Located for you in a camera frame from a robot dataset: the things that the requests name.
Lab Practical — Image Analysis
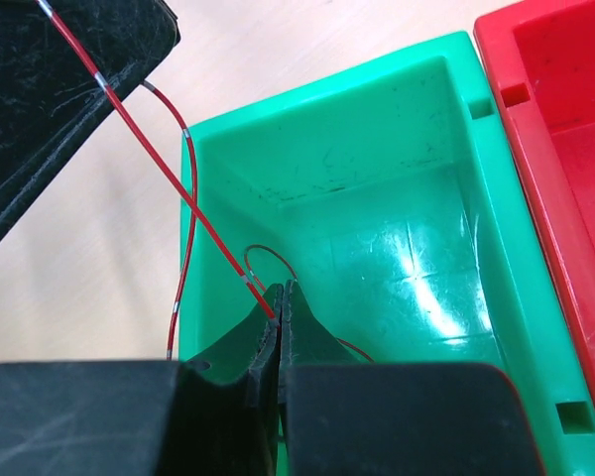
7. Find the red plastic bin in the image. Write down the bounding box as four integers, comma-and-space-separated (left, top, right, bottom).
474, 1, 595, 408

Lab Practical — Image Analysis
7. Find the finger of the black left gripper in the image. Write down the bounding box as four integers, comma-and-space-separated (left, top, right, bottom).
0, 0, 180, 241

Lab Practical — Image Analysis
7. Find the red striped thin wire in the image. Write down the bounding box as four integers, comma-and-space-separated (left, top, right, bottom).
35, 0, 376, 363

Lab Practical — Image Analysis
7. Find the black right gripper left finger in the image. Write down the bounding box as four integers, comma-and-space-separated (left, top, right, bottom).
0, 285, 284, 475

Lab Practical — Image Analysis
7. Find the near green plastic bin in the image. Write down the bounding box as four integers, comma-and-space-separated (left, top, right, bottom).
190, 32, 595, 475

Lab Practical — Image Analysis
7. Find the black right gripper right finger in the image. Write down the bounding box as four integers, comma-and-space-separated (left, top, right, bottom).
280, 280, 545, 475

